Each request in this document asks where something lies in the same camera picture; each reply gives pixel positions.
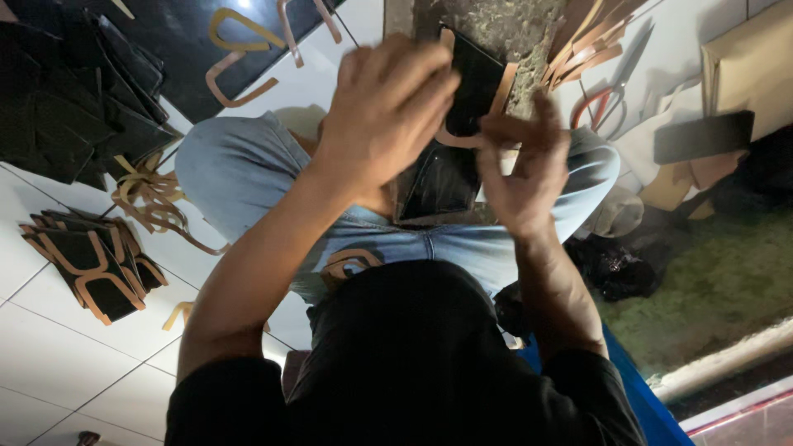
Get person's right hand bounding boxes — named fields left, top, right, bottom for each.
left=476, top=92, right=572, bottom=241

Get person's left hand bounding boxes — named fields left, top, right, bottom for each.
left=313, top=34, right=463, bottom=213

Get tan leather trim strip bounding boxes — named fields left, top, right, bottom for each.
left=434, top=28, right=520, bottom=151

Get black leather piece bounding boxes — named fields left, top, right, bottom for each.
left=439, top=25, right=510, bottom=138

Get rough stone work block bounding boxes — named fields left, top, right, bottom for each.
left=383, top=0, right=570, bottom=121

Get bundle of brown leather strips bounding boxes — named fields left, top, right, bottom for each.
left=540, top=0, right=648, bottom=93

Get glossy black leather panel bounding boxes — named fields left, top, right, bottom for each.
left=394, top=139, right=483, bottom=225

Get pinkish curved leather strip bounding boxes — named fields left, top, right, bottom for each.
left=276, top=0, right=343, bottom=69
left=205, top=51, right=280, bottom=110

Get beige cloth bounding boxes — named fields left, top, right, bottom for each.
left=581, top=185, right=646, bottom=240

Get black bag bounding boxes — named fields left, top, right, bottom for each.
left=563, top=234, right=660, bottom=303

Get black rectangular block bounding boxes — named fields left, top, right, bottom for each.
left=653, top=109, right=756, bottom=166

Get light blue jeans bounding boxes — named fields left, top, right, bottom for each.
left=175, top=111, right=622, bottom=306

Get yellowish curved leather strip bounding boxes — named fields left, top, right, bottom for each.
left=208, top=7, right=287, bottom=53

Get tan looped leather strip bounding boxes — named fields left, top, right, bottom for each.
left=318, top=248, right=386, bottom=293

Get brown cardboard sheets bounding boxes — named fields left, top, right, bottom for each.
left=700, top=0, right=793, bottom=142

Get green mat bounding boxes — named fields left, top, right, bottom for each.
left=594, top=207, right=793, bottom=380

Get black shirt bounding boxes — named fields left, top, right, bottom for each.
left=164, top=259, right=648, bottom=446

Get heap of tan leather strips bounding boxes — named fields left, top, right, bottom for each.
left=110, top=152, right=231, bottom=256

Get blue cloth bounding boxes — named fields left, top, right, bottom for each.
left=515, top=322, right=696, bottom=446

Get small tan strip offcut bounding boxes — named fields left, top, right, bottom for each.
left=161, top=301, right=195, bottom=332

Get pile of black leather pieces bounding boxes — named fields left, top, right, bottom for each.
left=0, top=5, right=182, bottom=192

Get stack of tan-trimmed black pieces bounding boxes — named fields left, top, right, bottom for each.
left=19, top=209, right=169, bottom=327

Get red-handled scissors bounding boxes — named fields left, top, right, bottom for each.
left=570, top=24, right=655, bottom=141

